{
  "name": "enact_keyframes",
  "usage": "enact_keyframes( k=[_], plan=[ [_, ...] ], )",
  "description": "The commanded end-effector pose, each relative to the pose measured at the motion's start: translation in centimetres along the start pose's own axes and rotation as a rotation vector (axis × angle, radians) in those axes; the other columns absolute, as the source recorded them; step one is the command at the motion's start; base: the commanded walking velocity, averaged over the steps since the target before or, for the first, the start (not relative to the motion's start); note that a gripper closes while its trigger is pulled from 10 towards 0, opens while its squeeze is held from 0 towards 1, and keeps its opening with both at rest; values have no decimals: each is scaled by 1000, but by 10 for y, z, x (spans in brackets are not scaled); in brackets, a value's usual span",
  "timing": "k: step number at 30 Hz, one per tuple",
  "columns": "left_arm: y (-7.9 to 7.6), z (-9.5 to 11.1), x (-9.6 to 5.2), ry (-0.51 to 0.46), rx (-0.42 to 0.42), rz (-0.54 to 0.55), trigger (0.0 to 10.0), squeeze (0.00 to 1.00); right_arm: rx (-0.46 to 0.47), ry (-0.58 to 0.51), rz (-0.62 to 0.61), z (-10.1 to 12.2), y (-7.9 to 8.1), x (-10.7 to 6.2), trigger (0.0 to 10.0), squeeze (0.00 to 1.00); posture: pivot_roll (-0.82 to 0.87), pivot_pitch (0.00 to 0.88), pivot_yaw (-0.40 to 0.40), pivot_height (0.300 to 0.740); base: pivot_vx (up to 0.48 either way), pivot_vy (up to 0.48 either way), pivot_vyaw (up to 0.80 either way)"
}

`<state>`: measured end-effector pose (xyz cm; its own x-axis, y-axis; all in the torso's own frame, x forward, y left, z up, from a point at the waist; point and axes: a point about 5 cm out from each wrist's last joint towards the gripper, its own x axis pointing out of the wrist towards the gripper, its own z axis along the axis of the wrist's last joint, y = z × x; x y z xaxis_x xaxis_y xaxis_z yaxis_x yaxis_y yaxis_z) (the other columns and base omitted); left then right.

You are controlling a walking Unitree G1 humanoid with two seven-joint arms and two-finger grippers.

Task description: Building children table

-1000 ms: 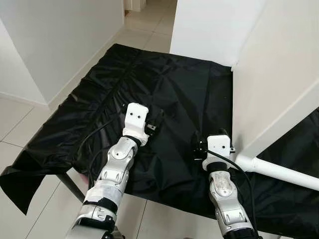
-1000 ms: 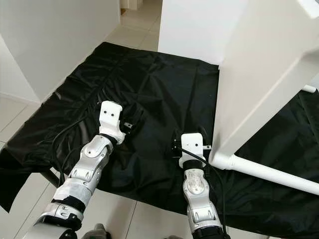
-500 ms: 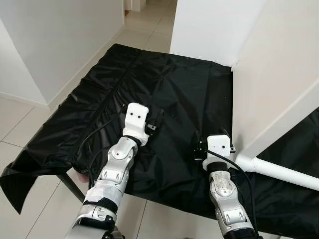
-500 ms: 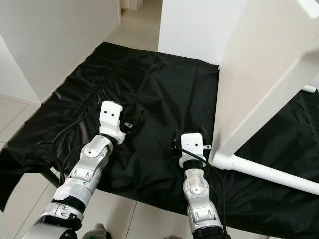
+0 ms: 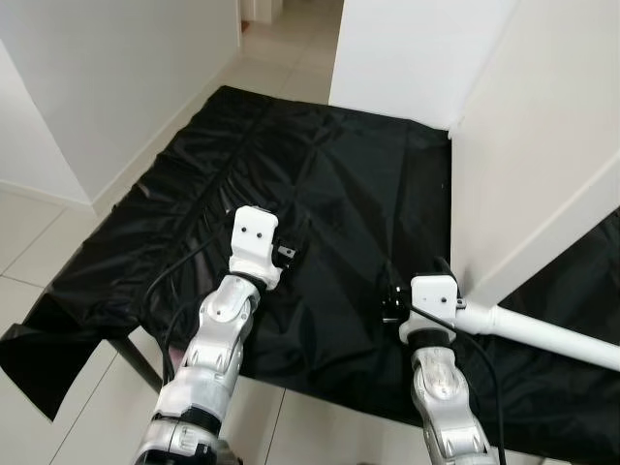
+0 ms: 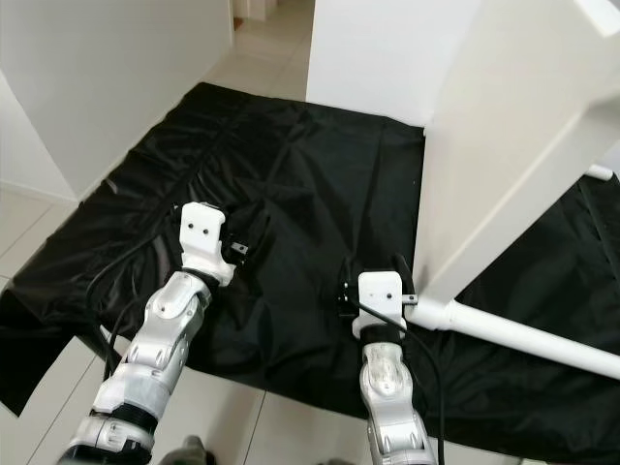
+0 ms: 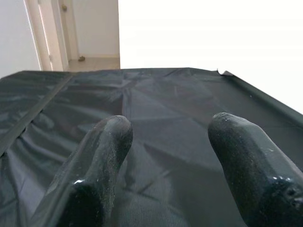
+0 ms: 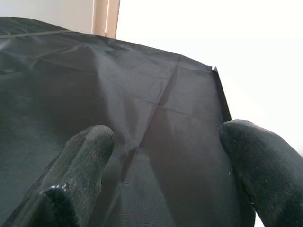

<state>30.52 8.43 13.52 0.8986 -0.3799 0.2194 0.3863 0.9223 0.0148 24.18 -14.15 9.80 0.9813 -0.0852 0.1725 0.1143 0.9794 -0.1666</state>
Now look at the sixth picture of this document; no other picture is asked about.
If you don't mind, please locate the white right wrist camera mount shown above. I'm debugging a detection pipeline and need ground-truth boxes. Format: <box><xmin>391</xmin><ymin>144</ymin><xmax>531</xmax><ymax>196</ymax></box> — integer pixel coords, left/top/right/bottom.
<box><xmin>354</xmin><ymin>271</ymin><xmax>409</xmax><ymax>340</ymax></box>

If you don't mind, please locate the grey robot left leg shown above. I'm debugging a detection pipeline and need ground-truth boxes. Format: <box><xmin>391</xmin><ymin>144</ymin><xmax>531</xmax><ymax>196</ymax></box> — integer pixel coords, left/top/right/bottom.
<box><xmin>172</xmin><ymin>436</ymin><xmax>212</xmax><ymax>465</ymax></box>

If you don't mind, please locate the black cloth table cover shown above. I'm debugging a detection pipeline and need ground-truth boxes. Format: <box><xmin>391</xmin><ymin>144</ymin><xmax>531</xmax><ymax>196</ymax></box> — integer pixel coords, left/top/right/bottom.
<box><xmin>0</xmin><ymin>81</ymin><xmax>620</xmax><ymax>462</ymax></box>

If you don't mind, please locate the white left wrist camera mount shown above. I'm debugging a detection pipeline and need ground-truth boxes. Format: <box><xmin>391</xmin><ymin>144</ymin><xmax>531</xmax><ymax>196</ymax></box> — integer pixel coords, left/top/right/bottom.
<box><xmin>180</xmin><ymin>201</ymin><xmax>235</xmax><ymax>288</ymax></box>

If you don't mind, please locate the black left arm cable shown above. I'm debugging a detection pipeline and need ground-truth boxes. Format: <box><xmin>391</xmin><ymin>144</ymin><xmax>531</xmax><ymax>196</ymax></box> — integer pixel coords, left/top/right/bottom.
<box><xmin>85</xmin><ymin>235</ymin><xmax>187</xmax><ymax>381</ymax></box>

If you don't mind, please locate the white plastic table top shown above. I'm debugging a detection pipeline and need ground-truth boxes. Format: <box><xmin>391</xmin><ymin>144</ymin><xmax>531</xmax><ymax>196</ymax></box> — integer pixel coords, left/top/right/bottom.
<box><xmin>410</xmin><ymin>0</ymin><xmax>620</xmax><ymax>303</ymax></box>

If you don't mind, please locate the black metal table frame bar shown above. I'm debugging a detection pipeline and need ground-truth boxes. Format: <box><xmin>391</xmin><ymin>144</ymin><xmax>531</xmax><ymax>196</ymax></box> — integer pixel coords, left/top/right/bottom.
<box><xmin>76</xmin><ymin>329</ymin><xmax>117</xmax><ymax>367</ymax></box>

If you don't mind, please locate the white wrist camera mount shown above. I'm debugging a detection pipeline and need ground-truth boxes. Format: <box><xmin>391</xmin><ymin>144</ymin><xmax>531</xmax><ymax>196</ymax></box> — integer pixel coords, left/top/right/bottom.
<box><xmin>354</xmin><ymin>271</ymin><xmax>409</xmax><ymax>340</ymax></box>
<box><xmin>180</xmin><ymin>201</ymin><xmax>235</xmax><ymax>288</ymax></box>

